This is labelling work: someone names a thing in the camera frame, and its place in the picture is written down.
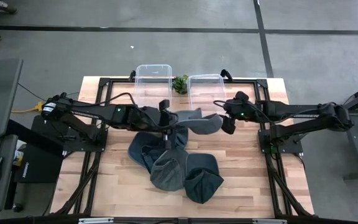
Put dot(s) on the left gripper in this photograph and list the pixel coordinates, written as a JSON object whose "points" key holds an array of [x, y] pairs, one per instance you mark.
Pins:
{"points": [[158, 119]]}

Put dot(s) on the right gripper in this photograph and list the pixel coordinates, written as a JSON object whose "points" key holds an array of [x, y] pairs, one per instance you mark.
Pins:
{"points": [[233, 110]]}

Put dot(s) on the light grey cap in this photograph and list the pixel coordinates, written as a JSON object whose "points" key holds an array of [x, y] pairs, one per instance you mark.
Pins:
{"points": [[200, 124]]}

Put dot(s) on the dark grey cap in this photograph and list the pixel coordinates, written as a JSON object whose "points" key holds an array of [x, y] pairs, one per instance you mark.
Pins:
{"points": [[166, 172]]}

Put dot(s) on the dark blue cap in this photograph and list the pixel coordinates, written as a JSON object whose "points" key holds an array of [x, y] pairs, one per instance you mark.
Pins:
{"points": [[202, 183]]}

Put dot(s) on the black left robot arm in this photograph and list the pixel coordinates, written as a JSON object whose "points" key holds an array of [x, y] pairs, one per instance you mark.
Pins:
{"points": [[98, 113]]}

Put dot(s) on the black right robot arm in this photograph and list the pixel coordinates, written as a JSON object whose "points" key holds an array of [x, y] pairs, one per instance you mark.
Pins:
{"points": [[291, 109]]}

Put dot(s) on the clear plastic bin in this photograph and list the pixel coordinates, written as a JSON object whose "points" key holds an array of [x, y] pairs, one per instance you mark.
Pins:
{"points": [[153, 87], [207, 93]]}

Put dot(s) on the small green potted plant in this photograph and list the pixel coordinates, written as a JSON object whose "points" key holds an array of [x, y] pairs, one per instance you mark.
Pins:
{"points": [[180, 84]]}

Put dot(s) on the yellow power plug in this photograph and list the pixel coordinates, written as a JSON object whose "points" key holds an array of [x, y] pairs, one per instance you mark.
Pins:
{"points": [[37, 108]]}

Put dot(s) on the black case with white print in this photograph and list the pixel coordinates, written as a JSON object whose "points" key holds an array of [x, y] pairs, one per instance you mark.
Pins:
{"points": [[42, 171]]}

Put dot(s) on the small white yellow packet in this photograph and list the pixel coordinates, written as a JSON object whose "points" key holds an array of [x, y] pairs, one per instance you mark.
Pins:
{"points": [[19, 155]]}

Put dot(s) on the black caster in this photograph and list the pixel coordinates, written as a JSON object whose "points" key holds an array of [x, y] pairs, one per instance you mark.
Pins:
{"points": [[17, 207]]}

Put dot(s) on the black aluminium frame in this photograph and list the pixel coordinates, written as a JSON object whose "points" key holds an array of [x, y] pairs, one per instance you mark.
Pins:
{"points": [[244, 81]]}

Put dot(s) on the silver bracket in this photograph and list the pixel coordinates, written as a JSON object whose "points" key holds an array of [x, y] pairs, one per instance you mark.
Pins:
{"points": [[269, 221], [95, 220]]}

